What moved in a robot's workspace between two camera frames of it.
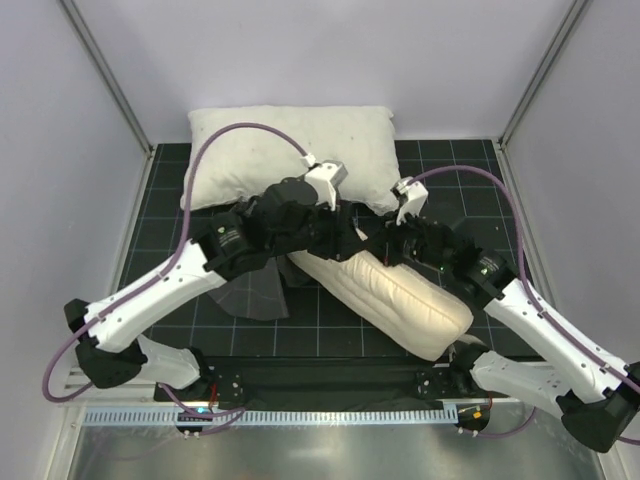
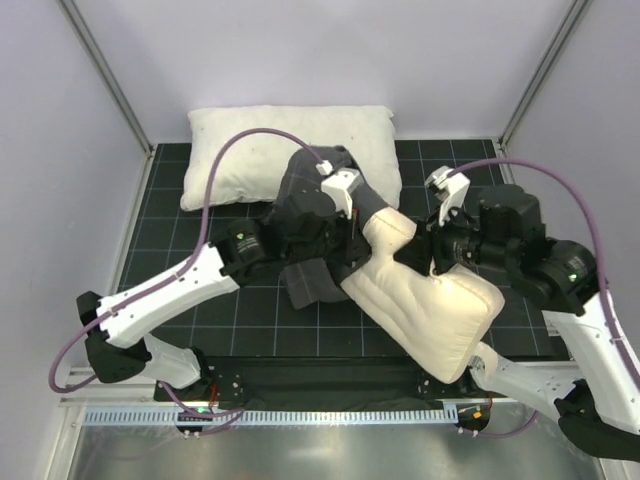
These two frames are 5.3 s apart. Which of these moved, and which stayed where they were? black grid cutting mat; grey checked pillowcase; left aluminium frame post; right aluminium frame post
Moved: grey checked pillowcase
Stayed: left aluminium frame post; black grid cutting mat; right aluminium frame post
